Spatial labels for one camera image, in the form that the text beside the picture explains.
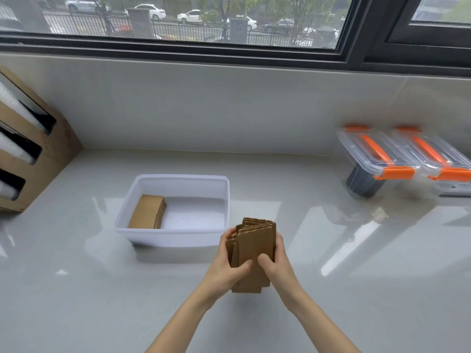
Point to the person's left hand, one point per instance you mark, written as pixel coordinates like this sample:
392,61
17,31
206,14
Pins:
220,266

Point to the person's right hand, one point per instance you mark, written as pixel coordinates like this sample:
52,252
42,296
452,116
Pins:
280,266

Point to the person's right thumb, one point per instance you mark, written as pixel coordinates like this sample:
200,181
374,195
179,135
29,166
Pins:
265,262

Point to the person's left thumb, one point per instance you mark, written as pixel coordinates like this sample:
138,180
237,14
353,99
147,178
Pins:
243,267

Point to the stack of brown cardboard sleeves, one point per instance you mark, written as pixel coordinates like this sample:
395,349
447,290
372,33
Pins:
254,246

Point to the person's right forearm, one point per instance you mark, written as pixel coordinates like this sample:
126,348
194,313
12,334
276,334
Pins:
320,327

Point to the person's left forearm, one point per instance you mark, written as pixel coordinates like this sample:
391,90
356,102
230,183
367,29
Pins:
180,319

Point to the white plastic tub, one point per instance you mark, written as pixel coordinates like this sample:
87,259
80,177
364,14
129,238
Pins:
176,213

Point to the pile of brown cardboard sleeves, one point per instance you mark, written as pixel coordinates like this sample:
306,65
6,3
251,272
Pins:
148,212

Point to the dark grey container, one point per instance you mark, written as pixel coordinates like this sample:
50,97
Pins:
362,183

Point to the wooden cup dispenser box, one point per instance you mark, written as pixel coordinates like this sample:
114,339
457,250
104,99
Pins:
33,143

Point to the stack of clear plastic cups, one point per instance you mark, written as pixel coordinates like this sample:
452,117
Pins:
14,147
8,189
20,108

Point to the black window frame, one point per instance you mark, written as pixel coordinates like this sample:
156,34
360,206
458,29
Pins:
257,51

